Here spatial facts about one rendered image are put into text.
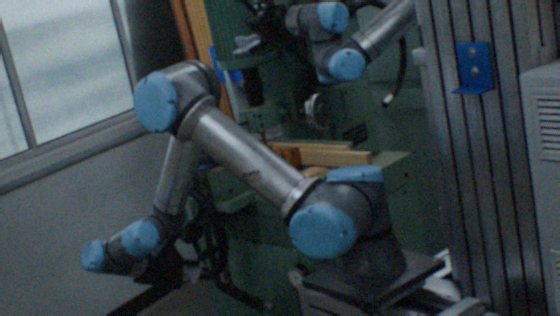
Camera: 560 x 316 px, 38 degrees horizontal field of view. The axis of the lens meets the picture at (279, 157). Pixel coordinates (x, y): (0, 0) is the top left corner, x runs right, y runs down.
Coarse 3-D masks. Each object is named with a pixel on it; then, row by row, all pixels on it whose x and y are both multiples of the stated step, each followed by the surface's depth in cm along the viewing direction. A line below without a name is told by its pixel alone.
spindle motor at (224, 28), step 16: (208, 0) 229; (224, 0) 226; (256, 0) 229; (208, 16) 232; (224, 16) 227; (240, 16) 227; (224, 32) 229; (240, 32) 228; (224, 48) 231; (272, 48) 234; (224, 64) 232; (240, 64) 230; (256, 64) 230
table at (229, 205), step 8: (296, 168) 232; (304, 168) 231; (328, 168) 226; (336, 168) 224; (248, 192) 230; (192, 200) 235; (232, 200) 225; (240, 200) 226; (248, 200) 228; (256, 200) 230; (264, 200) 228; (192, 208) 236; (216, 208) 228; (224, 208) 225; (232, 208) 224; (240, 208) 226
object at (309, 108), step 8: (312, 96) 239; (320, 96) 241; (312, 104) 239; (320, 104) 241; (304, 112) 240; (312, 112) 239; (320, 112) 241; (312, 120) 239; (320, 120) 242; (328, 120) 244; (312, 128) 242; (320, 128) 242
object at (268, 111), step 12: (252, 108) 240; (264, 108) 239; (276, 108) 243; (240, 120) 241; (252, 120) 238; (264, 120) 239; (276, 120) 243; (288, 120) 247; (252, 132) 239; (264, 132) 243
